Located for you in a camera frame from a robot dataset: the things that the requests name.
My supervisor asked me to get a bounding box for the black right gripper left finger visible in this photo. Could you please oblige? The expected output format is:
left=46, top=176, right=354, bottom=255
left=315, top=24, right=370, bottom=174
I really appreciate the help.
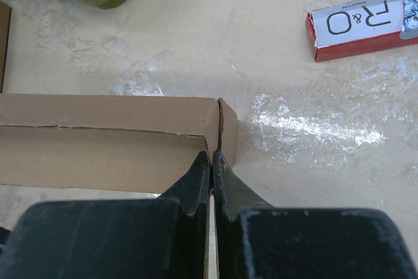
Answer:
left=1, top=152, right=210, bottom=278

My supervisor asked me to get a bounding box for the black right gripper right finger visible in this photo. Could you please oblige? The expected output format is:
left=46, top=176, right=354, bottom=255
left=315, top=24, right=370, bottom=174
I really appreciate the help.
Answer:
left=213, top=152, right=417, bottom=278

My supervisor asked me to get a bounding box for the red white snack packet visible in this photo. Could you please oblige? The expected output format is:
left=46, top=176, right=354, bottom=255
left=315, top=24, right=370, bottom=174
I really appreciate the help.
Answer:
left=306, top=0, right=417, bottom=62

